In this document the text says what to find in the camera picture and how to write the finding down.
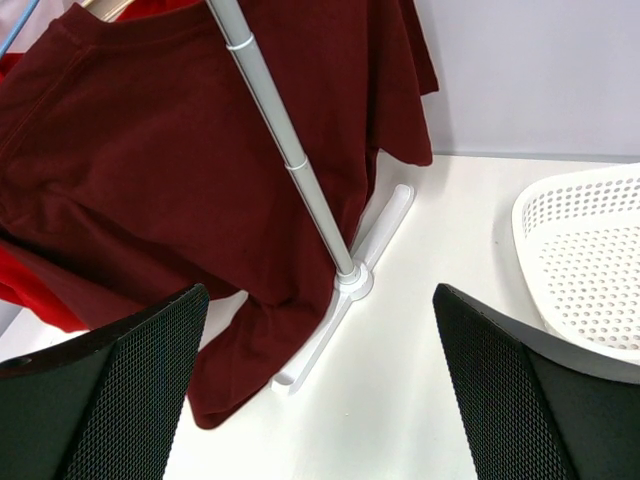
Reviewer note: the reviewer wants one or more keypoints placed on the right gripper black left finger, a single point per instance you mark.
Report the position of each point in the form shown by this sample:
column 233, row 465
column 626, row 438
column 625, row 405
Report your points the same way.
column 105, row 404

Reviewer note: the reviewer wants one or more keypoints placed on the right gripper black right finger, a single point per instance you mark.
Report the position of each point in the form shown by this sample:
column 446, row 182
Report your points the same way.
column 534, row 406

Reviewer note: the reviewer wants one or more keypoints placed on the bright red t shirt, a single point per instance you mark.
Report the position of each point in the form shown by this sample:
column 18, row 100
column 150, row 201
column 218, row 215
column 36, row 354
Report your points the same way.
column 25, row 285

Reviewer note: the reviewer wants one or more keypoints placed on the maroon t shirt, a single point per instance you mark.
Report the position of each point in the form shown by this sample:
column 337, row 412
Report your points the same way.
column 134, row 162

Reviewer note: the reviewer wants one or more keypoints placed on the beige hanger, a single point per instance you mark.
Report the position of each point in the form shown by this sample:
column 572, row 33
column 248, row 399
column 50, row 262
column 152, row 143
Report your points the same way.
column 105, row 10

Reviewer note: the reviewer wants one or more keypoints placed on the white perforated plastic basket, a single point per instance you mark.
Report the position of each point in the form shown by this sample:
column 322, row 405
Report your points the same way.
column 576, row 237

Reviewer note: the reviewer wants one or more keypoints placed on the white clothes rack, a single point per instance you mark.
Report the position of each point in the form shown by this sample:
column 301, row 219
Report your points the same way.
column 354, row 271

